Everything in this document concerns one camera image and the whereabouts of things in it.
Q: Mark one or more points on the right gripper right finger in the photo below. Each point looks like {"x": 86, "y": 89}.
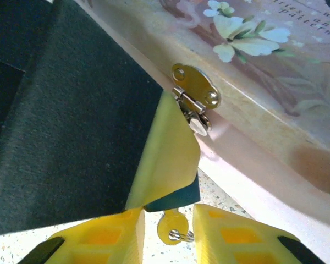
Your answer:
{"x": 236, "y": 242}

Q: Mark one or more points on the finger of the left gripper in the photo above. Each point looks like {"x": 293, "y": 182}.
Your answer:
{"x": 85, "y": 137}

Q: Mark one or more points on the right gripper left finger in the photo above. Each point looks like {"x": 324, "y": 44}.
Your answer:
{"x": 99, "y": 242}

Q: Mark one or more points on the pink illustrated tin box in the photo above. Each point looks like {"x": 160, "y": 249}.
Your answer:
{"x": 250, "y": 82}

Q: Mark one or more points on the metal box hasp latch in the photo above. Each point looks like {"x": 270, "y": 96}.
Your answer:
{"x": 195, "y": 82}

